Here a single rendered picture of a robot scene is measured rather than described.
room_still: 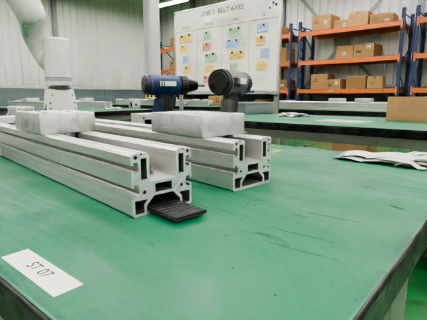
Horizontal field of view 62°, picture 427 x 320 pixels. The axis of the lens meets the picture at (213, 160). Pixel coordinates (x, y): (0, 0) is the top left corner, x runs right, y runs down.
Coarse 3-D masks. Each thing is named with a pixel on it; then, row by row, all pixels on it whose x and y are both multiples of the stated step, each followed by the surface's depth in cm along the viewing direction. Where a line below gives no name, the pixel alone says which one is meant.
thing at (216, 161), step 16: (96, 128) 94; (112, 128) 87; (128, 128) 82; (144, 128) 80; (176, 144) 71; (192, 144) 67; (208, 144) 62; (224, 144) 59; (240, 144) 59; (256, 144) 64; (192, 160) 68; (208, 160) 63; (224, 160) 60; (240, 160) 60; (256, 160) 63; (192, 176) 67; (208, 176) 63; (224, 176) 60; (240, 176) 60; (256, 176) 66
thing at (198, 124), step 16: (160, 112) 71; (176, 112) 71; (192, 112) 71; (208, 112) 71; (224, 112) 71; (160, 128) 72; (176, 128) 68; (192, 128) 64; (208, 128) 63; (224, 128) 66; (240, 128) 69
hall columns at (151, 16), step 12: (144, 0) 873; (156, 0) 869; (144, 12) 877; (156, 12) 873; (144, 24) 881; (156, 24) 877; (144, 36) 886; (156, 36) 881; (144, 48) 891; (156, 48) 886; (156, 60) 890; (156, 72) 895; (156, 96) 901
